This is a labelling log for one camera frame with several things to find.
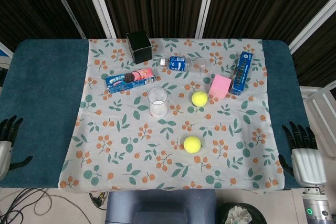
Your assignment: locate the clear plastic tube container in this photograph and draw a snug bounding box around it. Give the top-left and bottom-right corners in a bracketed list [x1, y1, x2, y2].
[147, 87, 168, 118]

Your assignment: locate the black cardboard box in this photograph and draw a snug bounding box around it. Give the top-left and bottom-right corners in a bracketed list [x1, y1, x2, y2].
[126, 30, 153, 65]

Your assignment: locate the teal table cover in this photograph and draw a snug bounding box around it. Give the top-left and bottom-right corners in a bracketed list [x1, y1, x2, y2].
[0, 39, 320, 190]

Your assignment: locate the black trash bin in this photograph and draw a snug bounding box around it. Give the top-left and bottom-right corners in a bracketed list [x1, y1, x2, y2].
[217, 202, 267, 224]

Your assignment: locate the pink foam cube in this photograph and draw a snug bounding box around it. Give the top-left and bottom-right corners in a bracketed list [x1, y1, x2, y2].
[208, 74, 233, 100]

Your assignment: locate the floral tablecloth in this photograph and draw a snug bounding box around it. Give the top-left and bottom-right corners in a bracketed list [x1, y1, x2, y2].
[58, 38, 286, 191]

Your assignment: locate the white metal rack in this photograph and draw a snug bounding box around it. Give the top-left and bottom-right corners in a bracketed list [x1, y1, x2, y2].
[300, 81, 336, 162]

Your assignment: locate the yellow tennis ball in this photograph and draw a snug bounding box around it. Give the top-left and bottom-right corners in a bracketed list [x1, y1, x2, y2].
[183, 135, 202, 154]
[191, 90, 208, 108]

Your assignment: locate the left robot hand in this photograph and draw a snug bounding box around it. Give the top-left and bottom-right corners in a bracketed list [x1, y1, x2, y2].
[0, 115, 34, 180]

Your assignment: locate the tan floor cable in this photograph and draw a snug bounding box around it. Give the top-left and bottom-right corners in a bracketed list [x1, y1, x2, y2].
[33, 195, 106, 216]

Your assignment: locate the blue rectangular carton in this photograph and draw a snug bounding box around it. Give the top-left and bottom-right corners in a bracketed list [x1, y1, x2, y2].
[228, 51, 254, 96]

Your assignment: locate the white partition frame post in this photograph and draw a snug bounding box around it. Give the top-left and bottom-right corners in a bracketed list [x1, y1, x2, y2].
[195, 0, 219, 39]
[44, 0, 87, 39]
[81, 0, 117, 39]
[288, 8, 336, 54]

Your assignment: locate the black floor cable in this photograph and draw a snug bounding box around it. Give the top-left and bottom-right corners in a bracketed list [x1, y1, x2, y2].
[0, 187, 50, 224]

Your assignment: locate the blue-grey robot torso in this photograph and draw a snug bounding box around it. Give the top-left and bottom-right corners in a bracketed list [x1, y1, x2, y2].
[104, 189, 217, 224]

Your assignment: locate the clear water bottle blue label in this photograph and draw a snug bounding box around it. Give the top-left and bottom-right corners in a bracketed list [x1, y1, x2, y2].
[160, 55, 207, 74]

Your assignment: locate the blue pink cookie box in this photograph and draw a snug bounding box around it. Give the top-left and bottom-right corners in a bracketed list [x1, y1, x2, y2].
[105, 67, 155, 94]

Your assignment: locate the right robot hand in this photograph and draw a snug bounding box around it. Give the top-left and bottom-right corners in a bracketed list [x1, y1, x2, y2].
[278, 121, 328, 187]

